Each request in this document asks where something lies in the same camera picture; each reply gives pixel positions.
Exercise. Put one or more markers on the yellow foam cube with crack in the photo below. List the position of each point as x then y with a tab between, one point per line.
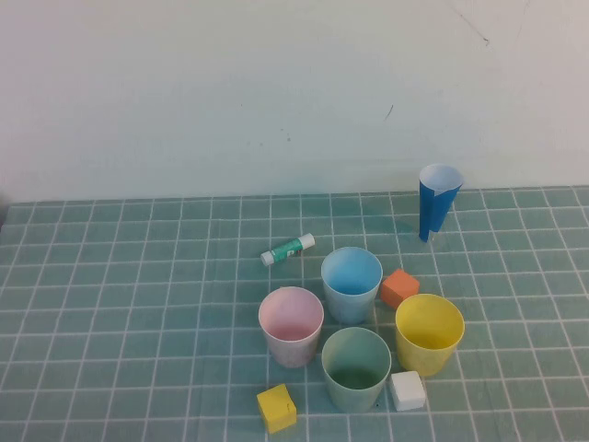
275	410

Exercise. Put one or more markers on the clear glass stand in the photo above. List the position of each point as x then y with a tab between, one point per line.
433	237

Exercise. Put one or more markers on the pink plastic cup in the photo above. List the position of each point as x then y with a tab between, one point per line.
290	350

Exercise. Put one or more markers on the white foam cube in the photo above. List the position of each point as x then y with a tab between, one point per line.
407	391

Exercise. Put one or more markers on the green checked tablecloth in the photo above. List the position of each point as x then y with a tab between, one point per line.
138	322

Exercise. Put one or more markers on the green plastic cup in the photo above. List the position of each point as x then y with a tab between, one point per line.
354	398

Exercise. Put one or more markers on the light blue plastic cup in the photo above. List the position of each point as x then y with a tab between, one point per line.
349	308

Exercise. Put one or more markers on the blue paper cone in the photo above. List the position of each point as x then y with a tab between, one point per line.
435	207

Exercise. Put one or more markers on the yellow plastic cup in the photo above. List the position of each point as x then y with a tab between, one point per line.
425	364

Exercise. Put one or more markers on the green white glue stick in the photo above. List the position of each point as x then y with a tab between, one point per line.
287	249

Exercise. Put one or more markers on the orange foam cube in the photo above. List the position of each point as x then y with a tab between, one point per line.
398	287

